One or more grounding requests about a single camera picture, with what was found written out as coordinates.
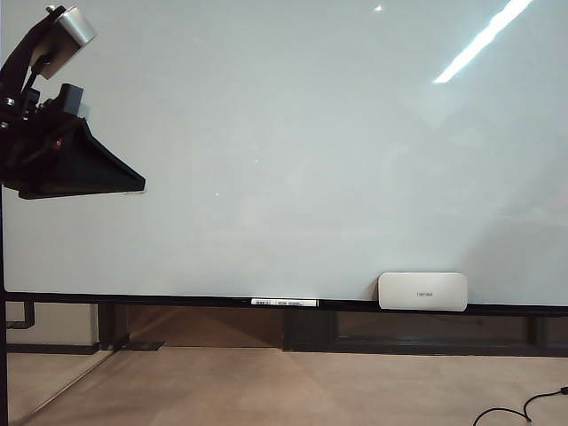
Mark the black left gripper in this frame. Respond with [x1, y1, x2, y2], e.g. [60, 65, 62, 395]
[0, 83, 147, 201]

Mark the pale glass whiteboard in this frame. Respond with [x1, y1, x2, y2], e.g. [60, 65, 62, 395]
[2, 0, 568, 307]

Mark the white marker pen with barcode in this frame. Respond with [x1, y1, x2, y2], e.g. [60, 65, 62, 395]
[250, 297, 320, 309]

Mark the white rounded whiteboard eraser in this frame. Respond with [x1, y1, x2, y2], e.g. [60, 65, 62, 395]
[376, 272, 469, 312]

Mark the black floor plate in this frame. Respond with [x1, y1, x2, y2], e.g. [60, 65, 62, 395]
[113, 338, 166, 351]

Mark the dark brown low cabinet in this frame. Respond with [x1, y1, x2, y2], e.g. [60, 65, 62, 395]
[96, 303, 568, 356]

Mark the black whiteboard tray rail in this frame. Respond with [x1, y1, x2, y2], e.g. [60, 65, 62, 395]
[3, 289, 568, 318]

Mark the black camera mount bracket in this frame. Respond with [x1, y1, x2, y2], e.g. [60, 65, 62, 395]
[0, 4, 61, 106]

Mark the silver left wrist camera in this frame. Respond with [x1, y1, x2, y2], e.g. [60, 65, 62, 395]
[33, 4, 99, 82]

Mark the black bent tube bracket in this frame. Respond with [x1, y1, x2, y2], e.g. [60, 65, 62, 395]
[6, 298, 36, 331]

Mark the black whiteboard stand frame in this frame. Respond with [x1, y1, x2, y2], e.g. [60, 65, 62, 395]
[0, 181, 9, 426]

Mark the thin black floor cable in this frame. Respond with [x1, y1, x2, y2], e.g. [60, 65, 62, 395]
[472, 385, 568, 426]

